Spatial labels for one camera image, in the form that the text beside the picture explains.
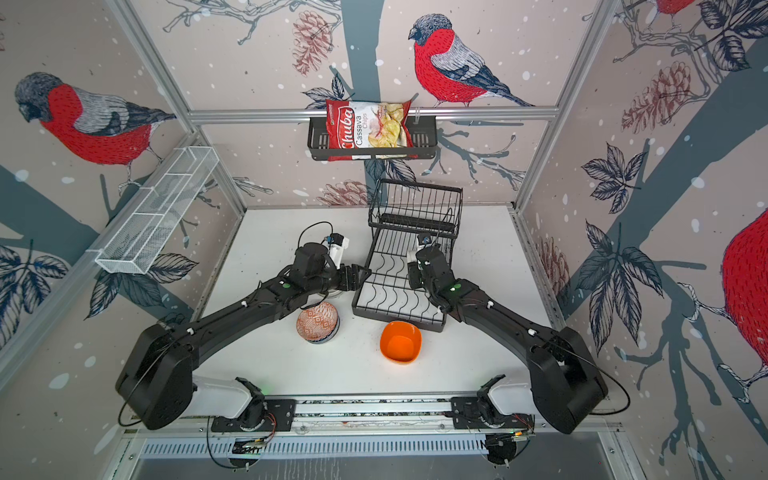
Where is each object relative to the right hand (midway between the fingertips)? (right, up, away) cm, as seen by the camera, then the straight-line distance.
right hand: (413, 267), depth 86 cm
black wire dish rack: (-3, +18, +28) cm, 34 cm away
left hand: (-14, 0, -6) cm, 15 cm away
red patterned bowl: (-28, -16, 0) cm, 33 cm away
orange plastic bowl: (-4, -22, 0) cm, 22 cm away
